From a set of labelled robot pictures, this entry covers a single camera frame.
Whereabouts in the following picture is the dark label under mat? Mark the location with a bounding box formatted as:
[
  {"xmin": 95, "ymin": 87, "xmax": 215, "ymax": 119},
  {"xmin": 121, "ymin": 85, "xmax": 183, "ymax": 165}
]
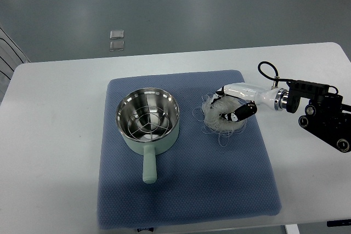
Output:
[{"xmin": 137, "ymin": 227, "xmax": 154, "ymax": 232}]

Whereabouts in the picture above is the mint green steel pot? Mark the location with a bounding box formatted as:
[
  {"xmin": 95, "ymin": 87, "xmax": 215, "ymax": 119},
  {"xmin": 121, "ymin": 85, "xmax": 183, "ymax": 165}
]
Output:
[{"xmin": 116, "ymin": 88, "xmax": 180, "ymax": 184}]

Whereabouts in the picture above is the blue quilted mat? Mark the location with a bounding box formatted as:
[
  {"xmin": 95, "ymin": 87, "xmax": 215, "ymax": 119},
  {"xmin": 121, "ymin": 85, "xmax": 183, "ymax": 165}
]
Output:
[{"xmin": 97, "ymin": 70, "xmax": 281, "ymax": 230}]

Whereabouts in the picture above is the white vermicelli noodle nest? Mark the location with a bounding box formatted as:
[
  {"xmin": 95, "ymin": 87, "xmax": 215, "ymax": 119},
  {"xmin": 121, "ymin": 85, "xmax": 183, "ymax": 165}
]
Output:
[{"xmin": 192, "ymin": 93, "xmax": 246, "ymax": 147}]

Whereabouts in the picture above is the person in white clothing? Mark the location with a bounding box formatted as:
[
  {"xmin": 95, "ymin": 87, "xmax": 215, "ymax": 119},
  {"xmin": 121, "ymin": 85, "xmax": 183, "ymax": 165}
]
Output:
[{"xmin": 0, "ymin": 27, "xmax": 31, "ymax": 102}]

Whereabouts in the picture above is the upper floor socket plate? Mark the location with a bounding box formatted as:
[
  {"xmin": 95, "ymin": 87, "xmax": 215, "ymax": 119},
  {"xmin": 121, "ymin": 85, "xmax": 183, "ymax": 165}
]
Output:
[{"xmin": 110, "ymin": 30, "xmax": 124, "ymax": 39}]

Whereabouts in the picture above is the lower floor socket plate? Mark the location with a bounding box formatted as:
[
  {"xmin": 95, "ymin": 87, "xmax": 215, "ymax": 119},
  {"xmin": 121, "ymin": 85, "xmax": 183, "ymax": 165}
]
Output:
[{"xmin": 110, "ymin": 40, "xmax": 124, "ymax": 51}]

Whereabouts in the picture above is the floor socket plate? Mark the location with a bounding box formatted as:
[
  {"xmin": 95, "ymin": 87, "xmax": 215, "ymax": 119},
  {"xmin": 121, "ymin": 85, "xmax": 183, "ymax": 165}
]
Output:
[
  {"xmin": 110, "ymin": 40, "xmax": 124, "ymax": 51},
  {"xmin": 110, "ymin": 30, "xmax": 124, "ymax": 39}
]

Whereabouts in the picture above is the black table bracket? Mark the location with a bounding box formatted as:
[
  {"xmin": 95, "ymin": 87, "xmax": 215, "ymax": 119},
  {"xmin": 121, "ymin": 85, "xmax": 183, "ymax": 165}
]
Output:
[{"xmin": 326, "ymin": 219, "xmax": 351, "ymax": 227}]

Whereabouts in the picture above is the wire steaming rack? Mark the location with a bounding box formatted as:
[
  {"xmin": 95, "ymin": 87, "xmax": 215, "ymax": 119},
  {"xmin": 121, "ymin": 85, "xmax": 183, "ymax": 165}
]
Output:
[{"xmin": 126, "ymin": 105, "xmax": 172, "ymax": 141}]

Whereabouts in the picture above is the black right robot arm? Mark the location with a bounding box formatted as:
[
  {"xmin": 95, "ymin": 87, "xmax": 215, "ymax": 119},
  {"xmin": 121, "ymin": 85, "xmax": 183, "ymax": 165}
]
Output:
[{"xmin": 258, "ymin": 61, "xmax": 350, "ymax": 153}]

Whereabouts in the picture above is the white table leg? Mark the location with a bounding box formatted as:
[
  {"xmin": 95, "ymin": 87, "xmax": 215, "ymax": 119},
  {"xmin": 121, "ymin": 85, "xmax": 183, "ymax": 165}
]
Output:
[{"xmin": 285, "ymin": 224, "xmax": 300, "ymax": 234}]

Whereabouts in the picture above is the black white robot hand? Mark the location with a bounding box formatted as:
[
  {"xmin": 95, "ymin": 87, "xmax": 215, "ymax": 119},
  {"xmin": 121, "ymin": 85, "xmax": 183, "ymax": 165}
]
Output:
[{"xmin": 210, "ymin": 83, "xmax": 288, "ymax": 122}]

